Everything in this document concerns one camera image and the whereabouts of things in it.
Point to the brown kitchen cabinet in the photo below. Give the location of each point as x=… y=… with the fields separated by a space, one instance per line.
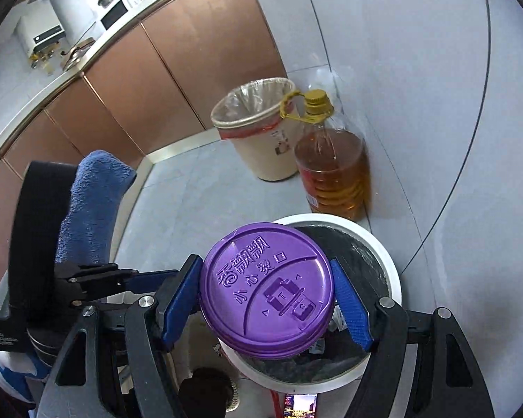
x=200 y=52

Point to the white water heater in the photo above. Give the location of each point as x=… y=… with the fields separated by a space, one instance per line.
x=41 y=30

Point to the large cooking oil bottle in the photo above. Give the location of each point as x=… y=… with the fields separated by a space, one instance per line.
x=331 y=170

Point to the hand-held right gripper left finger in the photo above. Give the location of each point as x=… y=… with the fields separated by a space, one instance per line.
x=178 y=309

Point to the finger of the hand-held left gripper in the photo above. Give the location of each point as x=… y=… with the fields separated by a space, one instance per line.
x=152 y=278
x=100 y=294

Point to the purple plastic cup lid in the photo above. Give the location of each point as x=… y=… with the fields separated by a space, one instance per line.
x=266 y=287

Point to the blue terry towel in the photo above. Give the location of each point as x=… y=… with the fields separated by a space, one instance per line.
x=91 y=200

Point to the white kitchen countertop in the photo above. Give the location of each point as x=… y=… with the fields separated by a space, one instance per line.
x=113 y=37

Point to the beige waste bin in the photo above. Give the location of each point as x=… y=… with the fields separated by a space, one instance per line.
x=261 y=156

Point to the clear bin liner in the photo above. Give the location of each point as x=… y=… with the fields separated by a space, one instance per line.
x=244 y=104

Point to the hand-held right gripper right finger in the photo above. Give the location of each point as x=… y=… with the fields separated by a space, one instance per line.
x=353 y=309

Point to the person's left hand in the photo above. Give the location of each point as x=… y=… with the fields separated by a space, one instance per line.
x=8 y=370

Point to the dark brown round object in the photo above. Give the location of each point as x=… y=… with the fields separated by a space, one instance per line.
x=205 y=389

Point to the black bin liner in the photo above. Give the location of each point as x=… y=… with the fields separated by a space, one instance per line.
x=357 y=248

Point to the white microwave oven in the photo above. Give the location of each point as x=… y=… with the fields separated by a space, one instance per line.
x=115 y=14

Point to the white plastic bucket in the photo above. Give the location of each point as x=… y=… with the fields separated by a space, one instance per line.
x=287 y=379

